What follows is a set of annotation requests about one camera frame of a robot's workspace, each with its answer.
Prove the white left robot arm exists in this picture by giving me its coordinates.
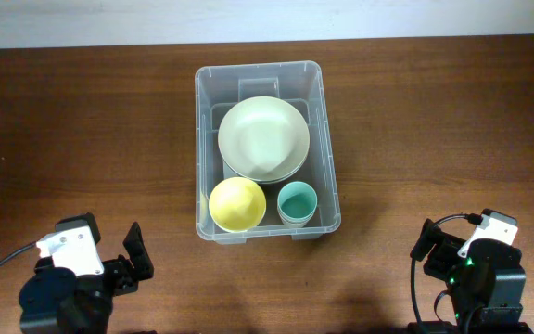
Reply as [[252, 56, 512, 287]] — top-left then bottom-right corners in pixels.
[[19, 212, 154, 333]]

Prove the cream cup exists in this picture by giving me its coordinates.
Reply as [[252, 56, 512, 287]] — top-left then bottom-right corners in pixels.
[[279, 212, 314, 229]]

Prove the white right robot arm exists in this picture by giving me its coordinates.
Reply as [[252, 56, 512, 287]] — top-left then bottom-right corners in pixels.
[[407, 209, 532, 334]]

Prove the clear plastic storage bin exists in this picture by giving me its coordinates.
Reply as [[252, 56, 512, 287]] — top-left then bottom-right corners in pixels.
[[195, 60, 341, 245]]

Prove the mint green cup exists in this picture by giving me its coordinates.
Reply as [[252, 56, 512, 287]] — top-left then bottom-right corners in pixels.
[[277, 181, 318, 218]]

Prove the yellow bowl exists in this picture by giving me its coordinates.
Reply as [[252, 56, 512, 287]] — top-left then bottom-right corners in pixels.
[[209, 177, 267, 233]]

